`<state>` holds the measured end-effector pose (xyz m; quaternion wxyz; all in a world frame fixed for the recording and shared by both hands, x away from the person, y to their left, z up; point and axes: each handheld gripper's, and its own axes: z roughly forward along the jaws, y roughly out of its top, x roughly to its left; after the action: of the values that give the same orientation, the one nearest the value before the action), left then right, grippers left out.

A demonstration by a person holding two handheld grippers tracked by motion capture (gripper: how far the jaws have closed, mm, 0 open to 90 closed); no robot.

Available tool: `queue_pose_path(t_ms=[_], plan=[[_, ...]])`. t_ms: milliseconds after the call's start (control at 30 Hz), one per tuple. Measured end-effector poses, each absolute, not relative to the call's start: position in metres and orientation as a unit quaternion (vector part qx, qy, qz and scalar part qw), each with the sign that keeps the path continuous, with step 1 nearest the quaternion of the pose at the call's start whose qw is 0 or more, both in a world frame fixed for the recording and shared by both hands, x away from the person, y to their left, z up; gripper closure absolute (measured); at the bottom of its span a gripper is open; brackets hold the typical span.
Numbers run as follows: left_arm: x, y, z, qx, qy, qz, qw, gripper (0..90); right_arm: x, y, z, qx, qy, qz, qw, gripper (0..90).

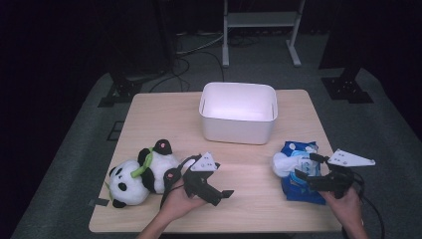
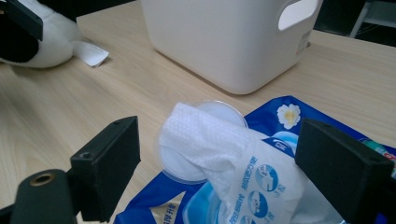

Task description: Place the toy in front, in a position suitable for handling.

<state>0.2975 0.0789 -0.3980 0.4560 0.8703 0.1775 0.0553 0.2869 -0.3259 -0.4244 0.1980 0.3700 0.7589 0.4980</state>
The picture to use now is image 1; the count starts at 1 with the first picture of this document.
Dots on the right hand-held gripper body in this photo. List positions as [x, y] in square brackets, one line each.
[338, 181]

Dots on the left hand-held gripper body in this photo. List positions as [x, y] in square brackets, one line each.
[195, 181]

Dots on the blue wet wipes pack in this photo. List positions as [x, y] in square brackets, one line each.
[303, 197]

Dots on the white plastic bin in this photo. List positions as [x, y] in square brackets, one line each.
[237, 131]

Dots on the panda plush toy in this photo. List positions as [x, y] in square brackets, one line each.
[127, 186]

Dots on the person's left hand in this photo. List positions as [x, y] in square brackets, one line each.
[179, 202]

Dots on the person's right hand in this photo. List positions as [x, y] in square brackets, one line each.
[348, 209]

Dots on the black stand base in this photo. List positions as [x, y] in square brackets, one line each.
[346, 88]
[121, 91]

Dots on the grey tape strip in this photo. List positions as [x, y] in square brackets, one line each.
[99, 202]

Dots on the white metal stand frame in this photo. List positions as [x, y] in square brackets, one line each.
[262, 19]

